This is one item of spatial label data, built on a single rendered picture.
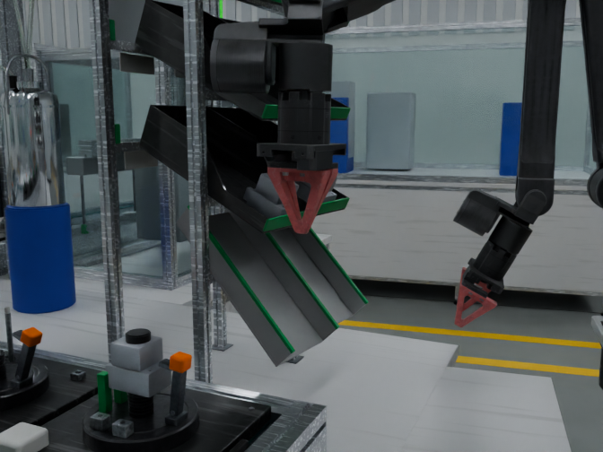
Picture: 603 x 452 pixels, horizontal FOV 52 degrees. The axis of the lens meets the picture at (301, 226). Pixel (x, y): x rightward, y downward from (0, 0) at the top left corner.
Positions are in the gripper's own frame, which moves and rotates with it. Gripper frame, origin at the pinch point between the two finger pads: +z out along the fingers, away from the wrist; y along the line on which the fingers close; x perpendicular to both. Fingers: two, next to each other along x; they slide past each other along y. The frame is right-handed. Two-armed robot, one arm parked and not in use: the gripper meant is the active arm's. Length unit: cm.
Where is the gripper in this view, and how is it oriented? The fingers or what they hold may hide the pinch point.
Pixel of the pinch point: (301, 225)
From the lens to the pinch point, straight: 69.1
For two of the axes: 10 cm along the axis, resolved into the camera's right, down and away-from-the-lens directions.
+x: 9.1, 0.9, -4.1
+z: -0.3, 9.9, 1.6
